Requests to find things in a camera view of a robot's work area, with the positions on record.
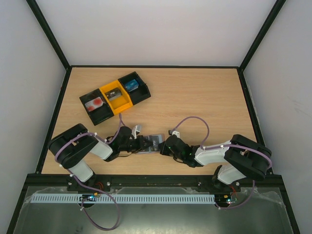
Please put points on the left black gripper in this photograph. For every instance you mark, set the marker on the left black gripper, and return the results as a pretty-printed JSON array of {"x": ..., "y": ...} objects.
[{"x": 141, "y": 145}]

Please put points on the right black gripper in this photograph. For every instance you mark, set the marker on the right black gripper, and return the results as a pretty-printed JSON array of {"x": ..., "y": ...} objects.
[{"x": 167, "y": 146}]

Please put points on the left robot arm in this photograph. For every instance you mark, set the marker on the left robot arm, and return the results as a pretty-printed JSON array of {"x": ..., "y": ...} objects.
[{"x": 70, "y": 148}]

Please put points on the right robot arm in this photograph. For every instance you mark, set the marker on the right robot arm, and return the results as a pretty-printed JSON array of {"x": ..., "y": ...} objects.
[{"x": 237, "y": 158}]

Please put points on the black VIP card stack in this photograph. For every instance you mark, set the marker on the black VIP card stack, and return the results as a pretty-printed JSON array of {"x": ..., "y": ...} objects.
[{"x": 113, "y": 94}]

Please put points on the blue card stack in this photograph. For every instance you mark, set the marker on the blue card stack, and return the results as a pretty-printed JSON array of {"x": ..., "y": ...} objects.
[{"x": 131, "y": 85}]

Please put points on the white red card stack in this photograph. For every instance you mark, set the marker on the white red card stack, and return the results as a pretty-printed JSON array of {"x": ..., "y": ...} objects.
[{"x": 94, "y": 104}]

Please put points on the yellow middle bin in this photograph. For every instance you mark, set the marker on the yellow middle bin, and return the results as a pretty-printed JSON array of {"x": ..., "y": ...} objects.
[{"x": 119, "y": 104}]

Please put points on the right black bin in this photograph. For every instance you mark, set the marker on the right black bin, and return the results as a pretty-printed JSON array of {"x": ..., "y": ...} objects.
[{"x": 141, "y": 93}]

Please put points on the black bin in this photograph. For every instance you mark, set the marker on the black bin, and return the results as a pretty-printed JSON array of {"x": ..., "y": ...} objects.
[
  {"x": 100, "y": 114},
  {"x": 141, "y": 93}
]

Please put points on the left black bin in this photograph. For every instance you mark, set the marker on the left black bin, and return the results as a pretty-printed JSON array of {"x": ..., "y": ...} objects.
[{"x": 100, "y": 114}]

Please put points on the grey metal front plate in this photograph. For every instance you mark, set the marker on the grey metal front plate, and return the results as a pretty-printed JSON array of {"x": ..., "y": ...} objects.
[{"x": 258, "y": 211}]

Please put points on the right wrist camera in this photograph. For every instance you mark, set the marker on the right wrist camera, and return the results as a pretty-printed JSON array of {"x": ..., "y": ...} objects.
[{"x": 174, "y": 133}]

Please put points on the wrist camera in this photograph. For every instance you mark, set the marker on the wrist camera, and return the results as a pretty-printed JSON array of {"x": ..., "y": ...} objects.
[
  {"x": 137, "y": 130},
  {"x": 174, "y": 133}
]

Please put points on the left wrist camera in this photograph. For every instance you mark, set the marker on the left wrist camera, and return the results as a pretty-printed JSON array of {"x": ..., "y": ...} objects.
[{"x": 137, "y": 130}]

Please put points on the light blue cable duct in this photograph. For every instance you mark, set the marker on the light blue cable duct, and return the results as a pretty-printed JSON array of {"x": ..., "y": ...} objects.
[{"x": 123, "y": 199}]

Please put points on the black enclosure frame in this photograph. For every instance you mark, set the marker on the black enclosure frame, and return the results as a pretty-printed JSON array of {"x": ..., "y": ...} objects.
[{"x": 269, "y": 182}]

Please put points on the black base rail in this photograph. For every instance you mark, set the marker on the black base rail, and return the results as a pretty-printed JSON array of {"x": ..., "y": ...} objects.
[{"x": 201, "y": 183}]

